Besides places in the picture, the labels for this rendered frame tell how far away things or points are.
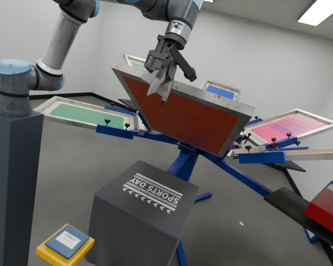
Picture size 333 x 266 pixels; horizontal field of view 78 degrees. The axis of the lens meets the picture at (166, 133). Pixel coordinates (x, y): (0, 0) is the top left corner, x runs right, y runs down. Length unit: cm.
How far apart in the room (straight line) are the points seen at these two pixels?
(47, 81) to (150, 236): 86
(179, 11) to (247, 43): 478
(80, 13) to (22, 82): 39
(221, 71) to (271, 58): 111
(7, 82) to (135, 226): 83
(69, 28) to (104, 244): 101
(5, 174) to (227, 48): 497
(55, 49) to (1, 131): 43
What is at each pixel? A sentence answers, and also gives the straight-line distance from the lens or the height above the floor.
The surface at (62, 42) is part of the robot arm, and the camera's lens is 108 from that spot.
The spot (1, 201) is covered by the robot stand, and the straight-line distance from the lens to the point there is 132.
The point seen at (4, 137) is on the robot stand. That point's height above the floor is 111.
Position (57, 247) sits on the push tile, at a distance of 83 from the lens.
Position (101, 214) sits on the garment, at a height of 87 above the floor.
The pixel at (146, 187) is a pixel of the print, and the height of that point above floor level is 95.
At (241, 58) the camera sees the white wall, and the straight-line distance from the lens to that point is 539.
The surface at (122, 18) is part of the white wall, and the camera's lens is 642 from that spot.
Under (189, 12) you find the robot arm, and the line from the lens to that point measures 70.
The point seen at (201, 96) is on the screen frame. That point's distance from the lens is 77.
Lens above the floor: 161
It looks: 18 degrees down
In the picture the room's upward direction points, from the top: 18 degrees clockwise
